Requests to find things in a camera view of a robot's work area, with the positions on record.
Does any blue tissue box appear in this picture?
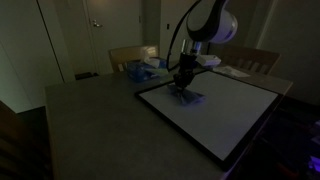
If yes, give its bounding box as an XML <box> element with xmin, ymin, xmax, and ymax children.
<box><xmin>125</xmin><ymin>56</ymin><xmax>170</xmax><ymax>83</ymax></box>

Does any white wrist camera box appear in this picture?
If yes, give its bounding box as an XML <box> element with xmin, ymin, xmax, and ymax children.
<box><xmin>196</xmin><ymin>54</ymin><xmax>222</xmax><ymax>68</ymax></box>

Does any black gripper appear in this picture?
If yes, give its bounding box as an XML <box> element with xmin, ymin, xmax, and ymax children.
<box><xmin>172</xmin><ymin>52</ymin><xmax>198</xmax><ymax>92</ymax></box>

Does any black cable bundle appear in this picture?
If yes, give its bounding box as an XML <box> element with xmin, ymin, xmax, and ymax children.
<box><xmin>165</xmin><ymin>0</ymin><xmax>203</xmax><ymax>72</ymax></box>

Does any white room door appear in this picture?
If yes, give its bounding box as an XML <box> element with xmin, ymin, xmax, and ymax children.
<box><xmin>84</xmin><ymin>0</ymin><xmax>143</xmax><ymax>73</ymax></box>

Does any metal door lever handle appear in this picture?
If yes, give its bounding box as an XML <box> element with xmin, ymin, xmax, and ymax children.
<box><xmin>91</xmin><ymin>19</ymin><xmax>104</xmax><ymax>28</ymax></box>

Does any black floor mat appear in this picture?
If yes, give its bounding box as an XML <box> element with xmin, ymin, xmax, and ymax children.
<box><xmin>74</xmin><ymin>71</ymin><xmax>99</xmax><ymax>81</ymax></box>

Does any blue microfiber towel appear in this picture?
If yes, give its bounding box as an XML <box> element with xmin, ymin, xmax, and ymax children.
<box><xmin>166</xmin><ymin>83</ymin><xmax>207</xmax><ymax>107</ymax></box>

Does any black framed whiteboard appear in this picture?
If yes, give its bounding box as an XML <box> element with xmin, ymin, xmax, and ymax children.
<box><xmin>134</xmin><ymin>69</ymin><xmax>283</xmax><ymax>172</ymax></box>

